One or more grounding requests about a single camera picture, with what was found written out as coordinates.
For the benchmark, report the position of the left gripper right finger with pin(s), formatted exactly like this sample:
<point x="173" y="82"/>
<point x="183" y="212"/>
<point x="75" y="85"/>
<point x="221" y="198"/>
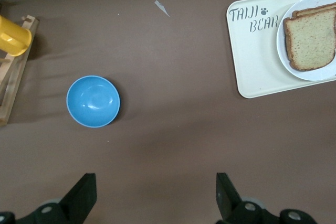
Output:
<point x="228" y="205"/>

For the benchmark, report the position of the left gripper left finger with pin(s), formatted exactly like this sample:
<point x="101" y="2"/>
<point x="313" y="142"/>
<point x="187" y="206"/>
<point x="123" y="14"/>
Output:
<point x="76" y="203"/>

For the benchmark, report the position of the white round plate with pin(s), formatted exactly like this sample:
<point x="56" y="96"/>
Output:
<point x="281" y="51"/>

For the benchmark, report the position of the sandwich top bread slice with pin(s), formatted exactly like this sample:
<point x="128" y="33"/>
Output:
<point x="309" y="43"/>

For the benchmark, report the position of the blue bowl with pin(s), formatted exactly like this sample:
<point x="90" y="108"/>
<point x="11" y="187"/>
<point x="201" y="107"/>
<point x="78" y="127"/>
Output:
<point x="93" y="100"/>

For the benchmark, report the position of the wooden mug rack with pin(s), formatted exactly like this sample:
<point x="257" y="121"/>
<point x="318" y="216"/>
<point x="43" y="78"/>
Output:
<point x="15" y="77"/>

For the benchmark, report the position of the cream bear print tray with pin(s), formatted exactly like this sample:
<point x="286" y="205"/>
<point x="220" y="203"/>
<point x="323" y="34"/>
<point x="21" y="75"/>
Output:
<point x="257" y="64"/>

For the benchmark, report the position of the yellow mug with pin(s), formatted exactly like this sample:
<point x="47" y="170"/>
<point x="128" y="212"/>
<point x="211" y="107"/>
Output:
<point x="13" y="37"/>

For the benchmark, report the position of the bread slice under egg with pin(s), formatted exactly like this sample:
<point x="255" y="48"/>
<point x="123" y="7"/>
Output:
<point x="309" y="11"/>

